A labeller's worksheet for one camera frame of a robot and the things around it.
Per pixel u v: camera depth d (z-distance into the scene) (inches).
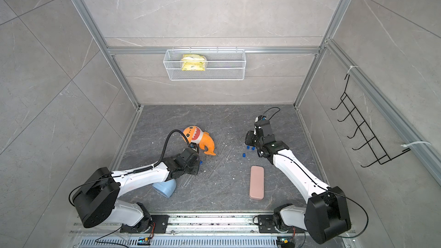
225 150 38.5
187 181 33.8
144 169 21.2
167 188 30.0
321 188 16.8
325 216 15.7
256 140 27.5
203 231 28.7
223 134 40.9
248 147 38.5
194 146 31.4
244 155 37.5
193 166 27.8
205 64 34.6
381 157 22.8
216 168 35.5
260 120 29.6
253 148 38.5
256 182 33.1
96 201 16.6
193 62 33.9
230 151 37.8
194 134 37.2
